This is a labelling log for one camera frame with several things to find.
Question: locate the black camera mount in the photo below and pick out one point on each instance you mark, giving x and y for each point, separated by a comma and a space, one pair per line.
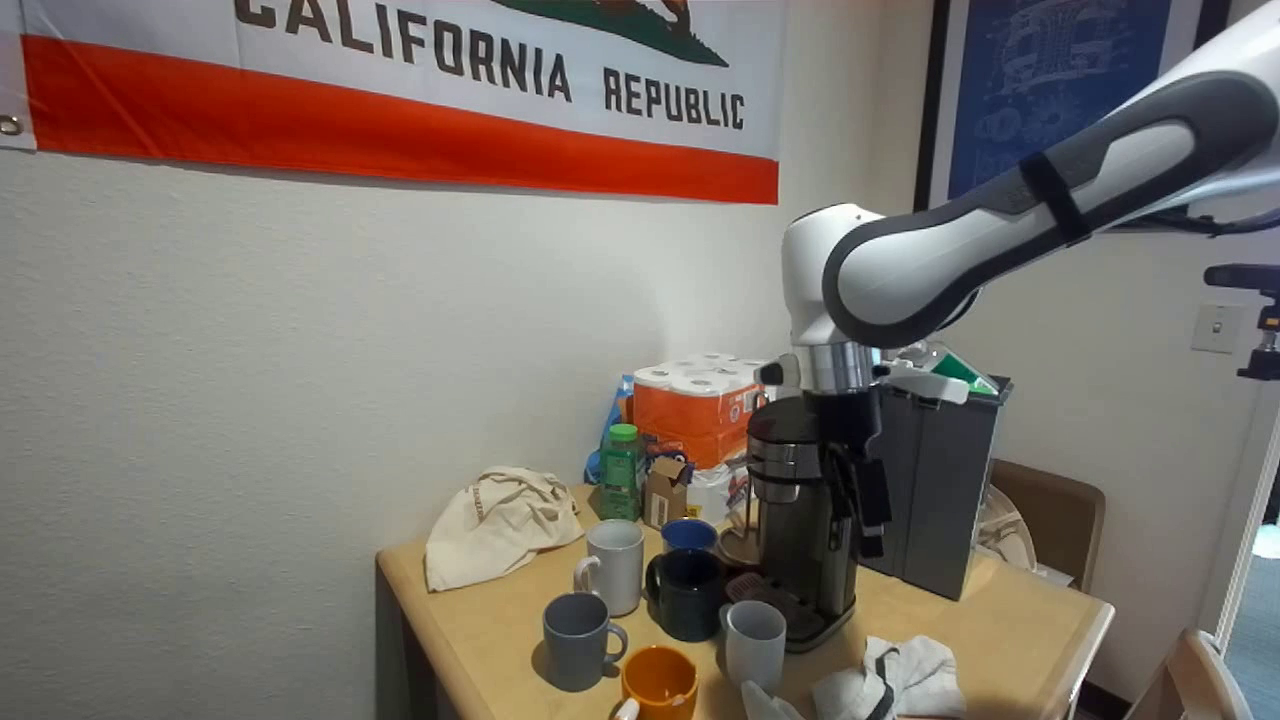
1266, 352

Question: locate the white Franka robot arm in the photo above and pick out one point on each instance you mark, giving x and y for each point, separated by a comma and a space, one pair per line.
933, 265

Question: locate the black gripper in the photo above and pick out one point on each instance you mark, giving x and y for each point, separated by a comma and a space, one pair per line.
852, 420

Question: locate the black mug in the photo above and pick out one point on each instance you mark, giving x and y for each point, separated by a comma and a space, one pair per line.
685, 601

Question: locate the pale grey ceramic mug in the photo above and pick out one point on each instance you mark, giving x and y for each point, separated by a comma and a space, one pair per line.
619, 573

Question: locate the slate grey mug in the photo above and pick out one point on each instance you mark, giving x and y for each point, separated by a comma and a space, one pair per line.
576, 646

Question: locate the brown upholstered chair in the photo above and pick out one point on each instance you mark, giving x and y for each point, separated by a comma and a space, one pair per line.
1061, 514

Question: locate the black stereo camera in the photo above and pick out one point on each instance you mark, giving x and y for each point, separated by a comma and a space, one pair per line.
1244, 277

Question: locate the white grey towel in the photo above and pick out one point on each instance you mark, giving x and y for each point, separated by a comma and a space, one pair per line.
906, 680

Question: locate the blue spray bottle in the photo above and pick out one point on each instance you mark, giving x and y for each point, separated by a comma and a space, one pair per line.
619, 403

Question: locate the white printed mug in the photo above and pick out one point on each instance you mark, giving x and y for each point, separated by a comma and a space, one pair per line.
757, 653

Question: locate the paper towel pack orange wrap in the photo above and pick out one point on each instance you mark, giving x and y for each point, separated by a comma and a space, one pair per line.
685, 415

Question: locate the blue mug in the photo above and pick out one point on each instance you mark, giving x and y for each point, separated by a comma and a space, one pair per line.
689, 530

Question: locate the black and silver coffee maker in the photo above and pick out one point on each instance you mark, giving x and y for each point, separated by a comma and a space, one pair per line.
800, 560

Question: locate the beige canvas bag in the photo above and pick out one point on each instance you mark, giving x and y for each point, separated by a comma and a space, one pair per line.
501, 533

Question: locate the orange mug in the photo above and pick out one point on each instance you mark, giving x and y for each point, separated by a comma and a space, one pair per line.
662, 684

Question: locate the light wooden chair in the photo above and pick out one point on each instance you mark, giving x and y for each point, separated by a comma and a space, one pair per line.
1185, 680

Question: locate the framed blue blueprint poster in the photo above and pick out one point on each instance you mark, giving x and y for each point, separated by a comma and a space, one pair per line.
1042, 95

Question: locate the California Republic flag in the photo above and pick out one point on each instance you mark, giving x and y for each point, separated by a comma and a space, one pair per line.
403, 123

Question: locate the beige patterned cloth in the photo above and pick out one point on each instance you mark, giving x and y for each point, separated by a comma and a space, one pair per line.
1002, 533

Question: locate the green plastic bottle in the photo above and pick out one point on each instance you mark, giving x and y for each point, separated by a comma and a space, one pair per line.
623, 472

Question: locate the white door frame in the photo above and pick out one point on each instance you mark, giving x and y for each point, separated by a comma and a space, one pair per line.
1243, 546

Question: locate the grey plastic bin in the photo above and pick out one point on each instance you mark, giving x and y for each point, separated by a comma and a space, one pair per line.
941, 505

